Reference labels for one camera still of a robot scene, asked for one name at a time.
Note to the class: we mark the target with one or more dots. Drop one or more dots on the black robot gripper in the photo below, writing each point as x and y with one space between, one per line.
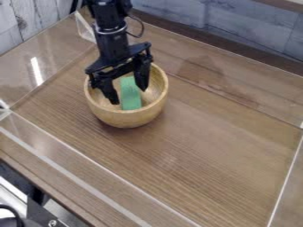
119 58

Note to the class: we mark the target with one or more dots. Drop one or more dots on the green rectangular block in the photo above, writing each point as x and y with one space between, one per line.
130 94

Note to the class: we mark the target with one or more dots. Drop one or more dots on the round wooden bowl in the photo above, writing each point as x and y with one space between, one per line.
154 99

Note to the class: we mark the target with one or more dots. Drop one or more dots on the clear acrylic corner bracket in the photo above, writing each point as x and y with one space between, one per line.
84 28

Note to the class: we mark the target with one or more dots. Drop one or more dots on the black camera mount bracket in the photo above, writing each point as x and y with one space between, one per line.
39 217

